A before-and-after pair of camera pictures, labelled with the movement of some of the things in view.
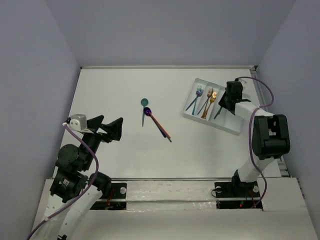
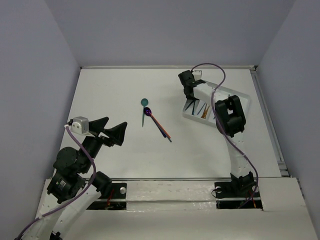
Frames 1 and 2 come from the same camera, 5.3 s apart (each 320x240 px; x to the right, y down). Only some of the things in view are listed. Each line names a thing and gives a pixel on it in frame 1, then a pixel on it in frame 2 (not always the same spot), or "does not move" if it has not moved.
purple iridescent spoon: x=148 y=112 does not move
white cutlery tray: x=203 y=107 does not move
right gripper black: x=222 y=102 → x=191 y=98
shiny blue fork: x=202 y=107 does not move
